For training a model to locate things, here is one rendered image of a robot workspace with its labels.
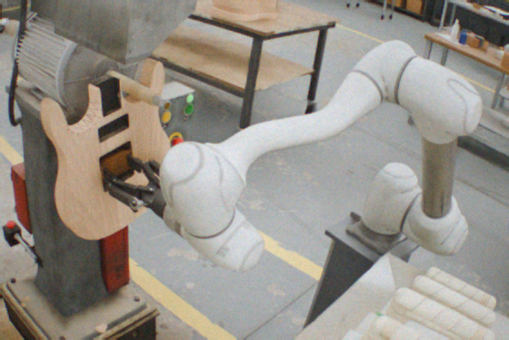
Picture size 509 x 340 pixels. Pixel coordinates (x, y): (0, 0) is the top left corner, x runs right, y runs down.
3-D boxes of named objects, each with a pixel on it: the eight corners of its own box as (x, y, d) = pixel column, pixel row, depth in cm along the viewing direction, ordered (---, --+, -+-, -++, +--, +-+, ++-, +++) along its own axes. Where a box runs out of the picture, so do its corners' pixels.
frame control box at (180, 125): (95, 155, 164) (97, 83, 151) (143, 137, 179) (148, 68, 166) (140, 188, 152) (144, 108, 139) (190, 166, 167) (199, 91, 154)
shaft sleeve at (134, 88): (117, 70, 122) (115, 82, 124) (107, 72, 120) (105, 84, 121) (163, 92, 113) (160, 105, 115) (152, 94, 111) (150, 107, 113)
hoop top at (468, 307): (408, 290, 92) (413, 277, 91) (414, 282, 94) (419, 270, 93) (488, 332, 83) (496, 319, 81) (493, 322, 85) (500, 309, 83)
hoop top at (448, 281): (422, 279, 108) (426, 269, 107) (426, 272, 110) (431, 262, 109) (490, 314, 99) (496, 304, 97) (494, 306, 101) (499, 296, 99)
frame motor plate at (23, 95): (4, 92, 145) (4, 82, 143) (62, 75, 162) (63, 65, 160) (53, 132, 127) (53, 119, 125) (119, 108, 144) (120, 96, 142)
